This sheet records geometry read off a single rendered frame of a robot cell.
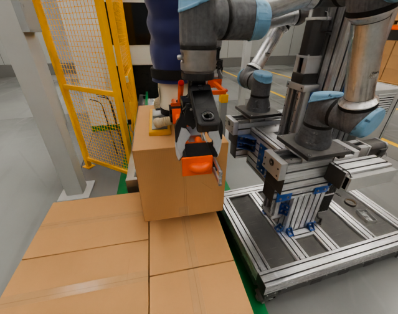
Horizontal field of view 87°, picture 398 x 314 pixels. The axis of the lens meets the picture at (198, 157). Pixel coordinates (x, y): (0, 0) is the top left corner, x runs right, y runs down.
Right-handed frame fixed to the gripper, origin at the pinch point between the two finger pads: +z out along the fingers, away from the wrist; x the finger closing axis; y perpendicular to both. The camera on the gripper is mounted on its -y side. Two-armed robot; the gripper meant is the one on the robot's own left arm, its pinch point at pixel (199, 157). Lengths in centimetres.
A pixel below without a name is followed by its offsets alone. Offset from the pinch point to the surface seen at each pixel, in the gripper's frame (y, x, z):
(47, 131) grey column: 143, 106, 47
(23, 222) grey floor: 115, 138, 121
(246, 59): 361, -158, 12
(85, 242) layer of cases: 35, 52, 66
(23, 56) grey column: 142, 102, -12
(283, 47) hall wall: 1017, -607, 22
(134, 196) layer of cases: 67, 30, 66
